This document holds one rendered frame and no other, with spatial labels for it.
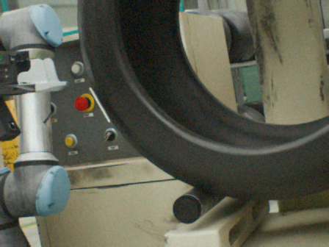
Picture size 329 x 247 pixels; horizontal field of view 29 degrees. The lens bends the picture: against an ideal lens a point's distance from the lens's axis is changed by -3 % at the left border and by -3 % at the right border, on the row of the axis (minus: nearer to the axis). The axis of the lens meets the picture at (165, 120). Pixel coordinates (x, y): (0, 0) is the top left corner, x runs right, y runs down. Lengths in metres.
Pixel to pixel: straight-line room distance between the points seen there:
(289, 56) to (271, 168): 0.41
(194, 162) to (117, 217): 0.89
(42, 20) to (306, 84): 0.70
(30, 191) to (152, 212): 0.37
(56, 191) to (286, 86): 0.62
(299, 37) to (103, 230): 0.85
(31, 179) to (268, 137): 0.63
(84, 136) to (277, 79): 0.75
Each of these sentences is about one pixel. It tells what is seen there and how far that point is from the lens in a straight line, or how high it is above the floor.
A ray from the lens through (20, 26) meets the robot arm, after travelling 1.68.
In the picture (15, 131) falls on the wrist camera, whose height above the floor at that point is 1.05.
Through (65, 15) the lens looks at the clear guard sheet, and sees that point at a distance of 1.87.
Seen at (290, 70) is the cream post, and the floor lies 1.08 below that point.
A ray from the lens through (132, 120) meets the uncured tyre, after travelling 0.98.
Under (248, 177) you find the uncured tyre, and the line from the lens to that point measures 0.94.
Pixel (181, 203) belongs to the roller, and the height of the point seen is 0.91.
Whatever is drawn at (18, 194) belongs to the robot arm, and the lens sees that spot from 1.60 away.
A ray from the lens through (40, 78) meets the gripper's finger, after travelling 1.17.
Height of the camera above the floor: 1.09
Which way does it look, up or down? 3 degrees down
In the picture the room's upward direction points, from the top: 9 degrees counter-clockwise
